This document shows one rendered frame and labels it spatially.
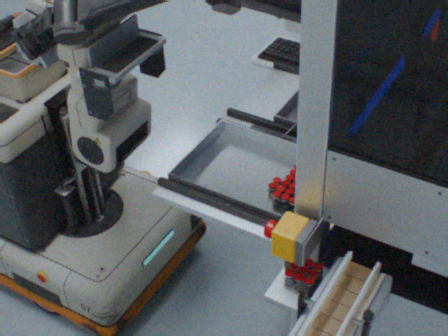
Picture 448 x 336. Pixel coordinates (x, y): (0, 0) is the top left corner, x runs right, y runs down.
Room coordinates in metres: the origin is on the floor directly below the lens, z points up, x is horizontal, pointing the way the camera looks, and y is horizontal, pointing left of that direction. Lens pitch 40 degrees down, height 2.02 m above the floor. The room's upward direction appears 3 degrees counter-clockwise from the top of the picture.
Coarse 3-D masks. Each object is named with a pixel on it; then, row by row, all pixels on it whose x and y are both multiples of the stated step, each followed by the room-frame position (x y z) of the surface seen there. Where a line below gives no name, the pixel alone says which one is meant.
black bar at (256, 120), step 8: (232, 112) 1.57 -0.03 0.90; (240, 112) 1.56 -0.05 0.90; (248, 120) 1.54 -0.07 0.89; (256, 120) 1.52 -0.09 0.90; (264, 120) 1.52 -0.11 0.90; (272, 128) 1.50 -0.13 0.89; (280, 128) 1.48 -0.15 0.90; (288, 128) 1.48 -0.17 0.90; (296, 128) 1.47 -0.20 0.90; (296, 136) 1.46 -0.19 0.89
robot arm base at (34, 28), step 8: (40, 16) 1.53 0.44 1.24; (24, 24) 1.55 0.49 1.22; (32, 24) 1.53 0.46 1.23; (40, 24) 1.50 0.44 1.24; (16, 32) 1.52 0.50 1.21; (24, 32) 1.53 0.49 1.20; (32, 32) 1.51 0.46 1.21; (40, 32) 1.49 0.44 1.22; (16, 40) 1.51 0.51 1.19; (24, 40) 1.51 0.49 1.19; (32, 40) 1.51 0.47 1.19; (40, 40) 1.50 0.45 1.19; (48, 40) 1.50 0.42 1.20; (24, 48) 1.50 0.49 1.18; (32, 48) 1.51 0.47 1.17; (40, 48) 1.51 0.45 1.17; (48, 48) 1.51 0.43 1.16; (32, 56) 1.49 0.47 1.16
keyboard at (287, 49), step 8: (280, 40) 2.08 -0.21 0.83; (288, 40) 2.08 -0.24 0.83; (272, 48) 2.03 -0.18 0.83; (280, 48) 2.02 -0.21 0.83; (288, 48) 2.02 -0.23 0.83; (296, 48) 2.02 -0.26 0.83; (264, 56) 1.99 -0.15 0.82; (272, 56) 1.99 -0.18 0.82; (280, 56) 1.97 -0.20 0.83; (288, 56) 1.97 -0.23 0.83; (296, 56) 1.97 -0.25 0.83; (296, 64) 1.93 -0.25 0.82
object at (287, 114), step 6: (294, 96) 1.62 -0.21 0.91; (288, 102) 1.59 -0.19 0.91; (294, 102) 1.62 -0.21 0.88; (282, 108) 1.56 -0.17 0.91; (288, 108) 1.59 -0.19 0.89; (294, 108) 1.59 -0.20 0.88; (276, 114) 1.52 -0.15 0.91; (282, 114) 1.56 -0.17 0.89; (288, 114) 1.57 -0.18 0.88; (294, 114) 1.56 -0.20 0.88; (276, 120) 1.51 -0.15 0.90; (282, 120) 1.50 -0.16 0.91; (288, 120) 1.49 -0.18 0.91; (294, 120) 1.54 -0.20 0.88
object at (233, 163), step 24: (216, 144) 1.44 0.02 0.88; (240, 144) 1.44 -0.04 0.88; (264, 144) 1.43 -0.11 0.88; (288, 144) 1.40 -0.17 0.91; (192, 168) 1.35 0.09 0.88; (216, 168) 1.34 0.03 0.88; (240, 168) 1.34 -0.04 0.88; (264, 168) 1.33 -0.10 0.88; (288, 168) 1.33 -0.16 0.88; (216, 192) 1.22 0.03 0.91; (240, 192) 1.25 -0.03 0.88; (264, 192) 1.24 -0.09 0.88
